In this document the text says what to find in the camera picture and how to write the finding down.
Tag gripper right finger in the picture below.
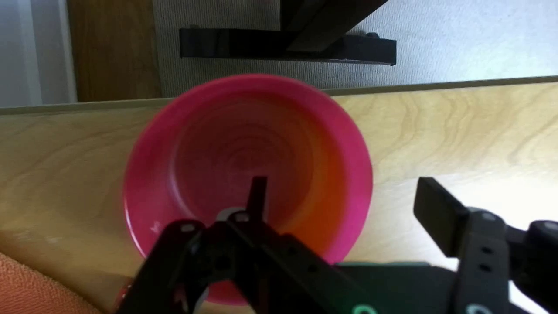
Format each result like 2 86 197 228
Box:
412 177 558 314

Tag black table base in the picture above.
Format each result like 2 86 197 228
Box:
179 0 397 67

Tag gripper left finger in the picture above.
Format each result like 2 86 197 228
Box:
114 176 371 314

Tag orange cloth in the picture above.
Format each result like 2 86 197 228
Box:
0 252 103 314

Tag brown wooden door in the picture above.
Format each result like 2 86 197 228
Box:
66 0 163 103

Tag pink plastic bowl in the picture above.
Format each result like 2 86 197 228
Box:
123 73 374 305

